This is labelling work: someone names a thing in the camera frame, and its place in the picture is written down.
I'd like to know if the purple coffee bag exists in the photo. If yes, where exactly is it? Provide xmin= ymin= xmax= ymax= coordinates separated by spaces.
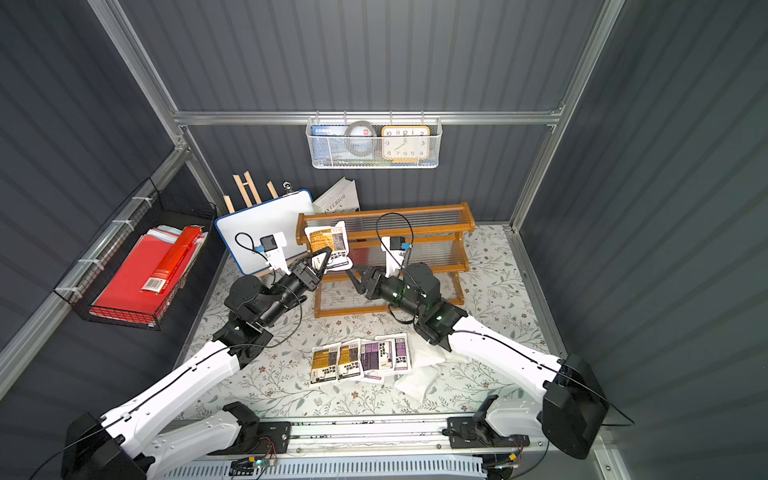
xmin=378 ymin=338 xmax=396 ymax=376
xmin=393 ymin=334 xmax=411 ymax=373
xmin=360 ymin=341 xmax=384 ymax=384

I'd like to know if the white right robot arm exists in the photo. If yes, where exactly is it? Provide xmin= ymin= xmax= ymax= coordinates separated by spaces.
xmin=347 ymin=263 xmax=610 ymax=459

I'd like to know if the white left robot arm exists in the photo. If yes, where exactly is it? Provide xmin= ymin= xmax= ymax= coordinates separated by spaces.
xmin=61 ymin=247 xmax=332 ymax=479

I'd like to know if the orange wooden three-tier shelf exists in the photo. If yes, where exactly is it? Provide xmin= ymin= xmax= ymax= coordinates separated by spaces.
xmin=295 ymin=202 xmax=476 ymax=319

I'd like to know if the white book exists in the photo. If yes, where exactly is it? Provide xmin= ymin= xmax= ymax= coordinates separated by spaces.
xmin=313 ymin=177 xmax=360 ymax=214

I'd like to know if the wooden easel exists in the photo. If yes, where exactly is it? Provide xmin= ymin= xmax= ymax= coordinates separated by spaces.
xmin=224 ymin=171 xmax=299 ymax=253

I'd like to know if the round grey tape roll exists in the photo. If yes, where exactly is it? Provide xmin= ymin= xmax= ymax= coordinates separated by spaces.
xmin=344 ymin=120 xmax=376 ymax=158

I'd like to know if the white plain bag lower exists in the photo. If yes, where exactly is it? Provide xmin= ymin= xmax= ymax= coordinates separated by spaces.
xmin=394 ymin=366 xmax=444 ymax=404

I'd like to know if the blue box in basket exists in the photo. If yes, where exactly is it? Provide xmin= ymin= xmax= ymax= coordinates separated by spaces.
xmin=310 ymin=125 xmax=347 ymax=137

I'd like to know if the red long box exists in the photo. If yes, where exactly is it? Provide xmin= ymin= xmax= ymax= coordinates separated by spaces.
xmin=142 ymin=225 xmax=203 ymax=294

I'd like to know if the yellow square clock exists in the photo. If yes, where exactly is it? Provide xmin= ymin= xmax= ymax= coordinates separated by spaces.
xmin=381 ymin=125 xmax=431 ymax=163

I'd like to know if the red folder stack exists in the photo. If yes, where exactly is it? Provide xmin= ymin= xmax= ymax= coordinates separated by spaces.
xmin=89 ymin=225 xmax=207 ymax=329

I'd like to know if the small green circuit board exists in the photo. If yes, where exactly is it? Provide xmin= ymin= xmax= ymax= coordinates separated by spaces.
xmin=228 ymin=456 xmax=269 ymax=479

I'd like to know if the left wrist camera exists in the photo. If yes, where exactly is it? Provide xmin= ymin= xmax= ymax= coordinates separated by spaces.
xmin=259 ymin=232 xmax=289 ymax=272

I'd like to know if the white board blue frame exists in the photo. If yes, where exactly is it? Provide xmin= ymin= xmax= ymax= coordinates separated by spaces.
xmin=214 ymin=189 xmax=314 ymax=275

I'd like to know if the white wire wall basket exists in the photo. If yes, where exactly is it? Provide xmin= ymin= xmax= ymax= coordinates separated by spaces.
xmin=305 ymin=116 xmax=443 ymax=170

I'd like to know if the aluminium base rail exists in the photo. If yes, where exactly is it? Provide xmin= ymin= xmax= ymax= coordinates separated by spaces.
xmin=119 ymin=412 xmax=613 ymax=463

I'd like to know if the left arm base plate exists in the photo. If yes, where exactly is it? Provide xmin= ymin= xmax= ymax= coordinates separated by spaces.
xmin=210 ymin=401 xmax=292 ymax=455

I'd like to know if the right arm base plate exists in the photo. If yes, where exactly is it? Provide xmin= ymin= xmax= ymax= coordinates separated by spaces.
xmin=441 ymin=395 xmax=530 ymax=449

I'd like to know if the black wire side basket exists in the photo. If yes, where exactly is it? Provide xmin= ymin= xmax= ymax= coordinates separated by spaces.
xmin=54 ymin=182 xmax=223 ymax=331

